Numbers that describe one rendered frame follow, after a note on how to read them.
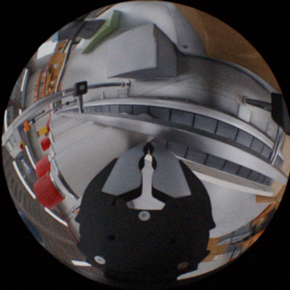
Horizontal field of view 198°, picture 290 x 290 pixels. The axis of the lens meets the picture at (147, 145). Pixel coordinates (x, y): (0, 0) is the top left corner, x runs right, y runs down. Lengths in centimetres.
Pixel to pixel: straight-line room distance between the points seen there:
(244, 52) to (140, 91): 24
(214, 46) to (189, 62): 9
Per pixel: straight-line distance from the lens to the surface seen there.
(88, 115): 16
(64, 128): 27
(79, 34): 52
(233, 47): 15
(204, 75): 20
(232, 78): 21
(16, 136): 65
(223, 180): 16
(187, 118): 15
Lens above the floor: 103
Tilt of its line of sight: 46 degrees down
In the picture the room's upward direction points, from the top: 129 degrees counter-clockwise
